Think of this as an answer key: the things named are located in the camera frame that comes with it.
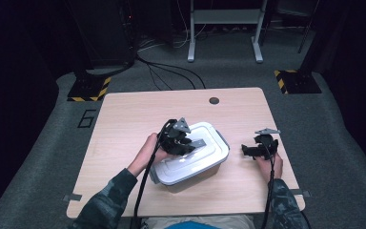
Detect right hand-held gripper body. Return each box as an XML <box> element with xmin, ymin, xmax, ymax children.
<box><xmin>252</xmin><ymin>127</ymin><xmax>281</xmax><ymax>160</ymax></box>

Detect person's right hand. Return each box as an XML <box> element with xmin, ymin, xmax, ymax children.
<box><xmin>254</xmin><ymin>151</ymin><xmax>284</xmax><ymax>185</ymax></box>

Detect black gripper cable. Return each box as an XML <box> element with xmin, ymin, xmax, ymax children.
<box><xmin>132</xmin><ymin>118</ymin><xmax>179</xmax><ymax>229</ymax></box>
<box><xmin>259</xmin><ymin>135</ymin><xmax>277</xmax><ymax>229</ymax></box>

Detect black floor cables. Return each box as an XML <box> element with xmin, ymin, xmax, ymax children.
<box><xmin>135</xmin><ymin>54</ymin><xmax>207</xmax><ymax>92</ymax></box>

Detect black yellow striped stand base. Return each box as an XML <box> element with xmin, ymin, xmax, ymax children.
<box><xmin>274</xmin><ymin>69</ymin><xmax>323</xmax><ymax>95</ymax></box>
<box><xmin>67</xmin><ymin>75</ymin><xmax>112</xmax><ymax>103</ymax></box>

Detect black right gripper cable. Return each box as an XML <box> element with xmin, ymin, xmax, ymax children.
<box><xmin>259</xmin><ymin>135</ymin><xmax>277</xmax><ymax>229</ymax></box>

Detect grey tape piece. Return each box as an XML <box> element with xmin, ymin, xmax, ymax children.
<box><xmin>61</xmin><ymin>193</ymin><xmax>83</xmax><ymax>203</ymax></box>
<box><xmin>290</xmin><ymin>188</ymin><xmax>313</xmax><ymax>198</ymax></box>

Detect black equipment rack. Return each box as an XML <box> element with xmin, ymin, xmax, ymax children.
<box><xmin>87</xmin><ymin>0</ymin><xmax>137</xmax><ymax>69</ymax></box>

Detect person's left hand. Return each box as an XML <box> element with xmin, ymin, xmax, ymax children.
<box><xmin>127</xmin><ymin>132</ymin><xmax>170</xmax><ymax>177</ymax></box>

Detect person's beige pants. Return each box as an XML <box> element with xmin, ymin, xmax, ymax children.
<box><xmin>142</xmin><ymin>214</ymin><xmax>256</xmax><ymax>229</ymax></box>

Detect person's blue shirt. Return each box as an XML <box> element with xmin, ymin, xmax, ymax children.
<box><xmin>165</xmin><ymin>221</ymin><xmax>222</xmax><ymax>229</ymax></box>

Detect white metal desk frame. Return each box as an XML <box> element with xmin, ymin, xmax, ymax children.
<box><xmin>187</xmin><ymin>0</ymin><xmax>270</xmax><ymax>64</ymax></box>

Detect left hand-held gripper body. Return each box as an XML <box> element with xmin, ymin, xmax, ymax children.
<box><xmin>159</xmin><ymin>116</ymin><xmax>193</xmax><ymax>157</ymax></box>

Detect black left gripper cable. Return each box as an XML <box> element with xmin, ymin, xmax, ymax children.
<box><xmin>132</xmin><ymin>118</ymin><xmax>179</xmax><ymax>229</ymax></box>

